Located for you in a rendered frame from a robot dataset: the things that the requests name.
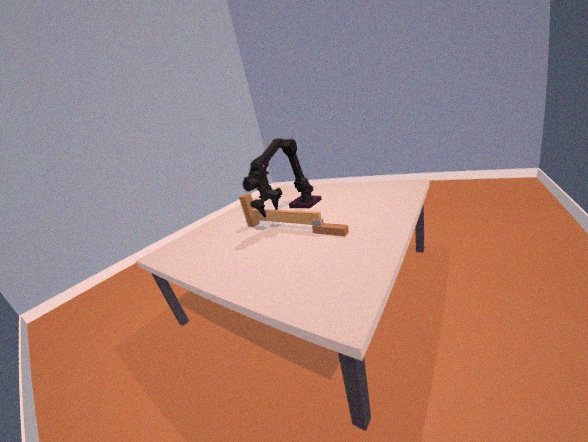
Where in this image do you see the long wooden rail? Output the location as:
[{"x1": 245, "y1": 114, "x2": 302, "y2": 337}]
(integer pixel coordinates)
[{"x1": 251, "y1": 209, "x2": 323, "y2": 225}]

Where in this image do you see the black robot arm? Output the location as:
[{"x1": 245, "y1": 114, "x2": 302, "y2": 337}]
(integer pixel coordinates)
[{"x1": 243, "y1": 139, "x2": 314, "y2": 203}]

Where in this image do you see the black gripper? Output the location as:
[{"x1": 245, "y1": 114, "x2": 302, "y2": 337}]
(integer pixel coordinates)
[{"x1": 250, "y1": 184, "x2": 280, "y2": 217}]

